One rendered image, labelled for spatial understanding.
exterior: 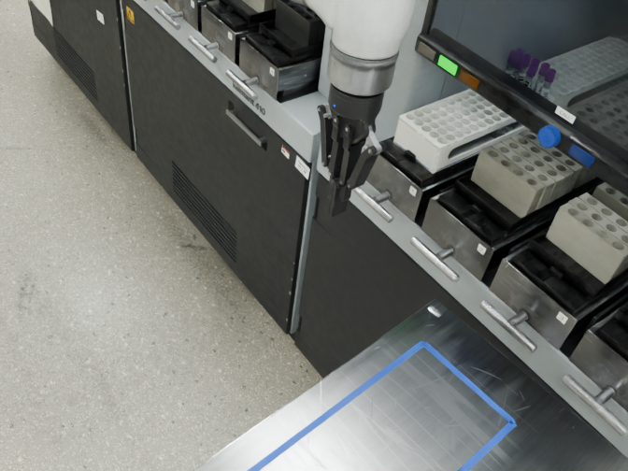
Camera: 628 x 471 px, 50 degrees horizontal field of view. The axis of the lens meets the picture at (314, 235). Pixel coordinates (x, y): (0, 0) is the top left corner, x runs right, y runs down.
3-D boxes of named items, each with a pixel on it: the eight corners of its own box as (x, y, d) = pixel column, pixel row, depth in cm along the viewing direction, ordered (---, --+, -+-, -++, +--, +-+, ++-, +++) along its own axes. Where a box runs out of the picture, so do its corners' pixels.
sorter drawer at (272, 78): (463, 4, 173) (473, -31, 167) (504, 27, 166) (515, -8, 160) (220, 74, 138) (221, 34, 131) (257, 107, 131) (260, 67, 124)
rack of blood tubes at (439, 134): (505, 99, 129) (514, 71, 125) (545, 126, 124) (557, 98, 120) (390, 146, 115) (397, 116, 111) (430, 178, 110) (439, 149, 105)
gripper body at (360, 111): (399, 90, 90) (387, 145, 97) (359, 60, 95) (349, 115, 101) (357, 104, 87) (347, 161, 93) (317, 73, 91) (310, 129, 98)
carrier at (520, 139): (561, 202, 106) (575, 173, 102) (552, 206, 105) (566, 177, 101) (506, 162, 112) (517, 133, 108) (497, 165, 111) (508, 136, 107)
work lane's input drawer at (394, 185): (591, 79, 152) (607, 44, 146) (643, 111, 145) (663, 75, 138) (341, 185, 117) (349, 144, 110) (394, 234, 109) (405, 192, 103)
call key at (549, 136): (539, 138, 93) (547, 120, 90) (556, 149, 91) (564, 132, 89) (534, 140, 92) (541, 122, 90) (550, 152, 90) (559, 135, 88)
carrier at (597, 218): (624, 274, 96) (643, 245, 92) (616, 279, 95) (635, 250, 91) (561, 225, 102) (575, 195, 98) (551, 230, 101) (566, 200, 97)
